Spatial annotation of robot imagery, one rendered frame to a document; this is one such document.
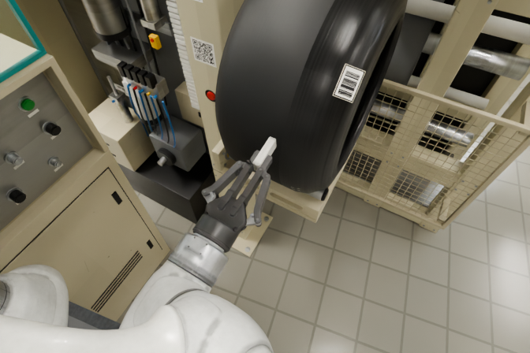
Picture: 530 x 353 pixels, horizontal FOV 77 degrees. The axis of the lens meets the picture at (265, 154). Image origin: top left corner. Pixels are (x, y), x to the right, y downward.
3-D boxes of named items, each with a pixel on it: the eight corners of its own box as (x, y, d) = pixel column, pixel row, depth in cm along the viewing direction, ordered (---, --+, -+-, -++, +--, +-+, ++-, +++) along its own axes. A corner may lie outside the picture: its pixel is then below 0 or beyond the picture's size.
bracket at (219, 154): (214, 168, 112) (210, 150, 104) (271, 97, 133) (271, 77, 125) (222, 172, 111) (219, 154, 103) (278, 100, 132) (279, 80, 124)
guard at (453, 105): (276, 156, 184) (281, 47, 128) (278, 154, 185) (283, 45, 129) (443, 230, 157) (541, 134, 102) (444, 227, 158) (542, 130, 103)
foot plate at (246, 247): (208, 234, 188) (208, 232, 186) (234, 198, 202) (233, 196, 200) (249, 257, 180) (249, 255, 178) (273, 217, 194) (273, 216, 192)
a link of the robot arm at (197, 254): (159, 253, 54) (181, 221, 56) (177, 265, 61) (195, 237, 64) (206, 282, 51) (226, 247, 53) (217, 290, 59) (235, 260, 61)
